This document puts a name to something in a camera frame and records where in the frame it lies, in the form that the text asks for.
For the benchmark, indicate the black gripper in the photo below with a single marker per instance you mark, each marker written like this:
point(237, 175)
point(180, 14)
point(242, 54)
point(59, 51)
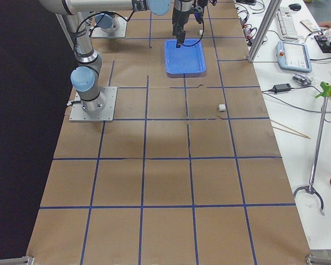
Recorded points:
point(180, 17)

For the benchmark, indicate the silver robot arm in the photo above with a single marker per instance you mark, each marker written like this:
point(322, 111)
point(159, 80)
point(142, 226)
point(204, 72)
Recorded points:
point(155, 8)
point(85, 77)

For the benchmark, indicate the white block near arm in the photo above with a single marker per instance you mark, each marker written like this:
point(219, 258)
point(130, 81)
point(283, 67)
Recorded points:
point(221, 107)

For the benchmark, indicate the blue plastic tray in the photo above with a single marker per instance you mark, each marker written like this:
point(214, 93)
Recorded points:
point(188, 59)

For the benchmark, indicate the white keyboard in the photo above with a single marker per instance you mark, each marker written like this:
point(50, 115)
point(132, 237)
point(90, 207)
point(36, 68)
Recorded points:
point(286, 24)

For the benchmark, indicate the teach pendant with screen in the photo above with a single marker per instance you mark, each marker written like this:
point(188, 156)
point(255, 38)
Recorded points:
point(293, 57)

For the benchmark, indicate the black power adapter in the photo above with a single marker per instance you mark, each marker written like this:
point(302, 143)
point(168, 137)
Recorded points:
point(278, 88)

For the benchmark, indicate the black computer mouse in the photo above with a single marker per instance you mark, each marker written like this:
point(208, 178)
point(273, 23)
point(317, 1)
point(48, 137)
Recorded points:
point(294, 7)

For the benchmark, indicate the person's hand at desk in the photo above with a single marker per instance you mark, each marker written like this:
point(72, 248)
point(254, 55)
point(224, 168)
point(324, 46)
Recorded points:
point(325, 24)

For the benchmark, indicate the silver reacher grabber tool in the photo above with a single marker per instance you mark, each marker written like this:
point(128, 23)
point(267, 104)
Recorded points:
point(309, 188)

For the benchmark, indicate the wooden chopstick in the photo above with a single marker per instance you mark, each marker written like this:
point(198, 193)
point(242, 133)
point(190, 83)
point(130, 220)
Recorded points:
point(286, 129)

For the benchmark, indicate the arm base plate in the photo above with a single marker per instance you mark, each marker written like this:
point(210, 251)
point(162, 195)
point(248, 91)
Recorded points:
point(110, 28)
point(98, 110)

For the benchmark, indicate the aluminium frame post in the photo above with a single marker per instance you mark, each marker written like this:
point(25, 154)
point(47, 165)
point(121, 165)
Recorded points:
point(264, 26)

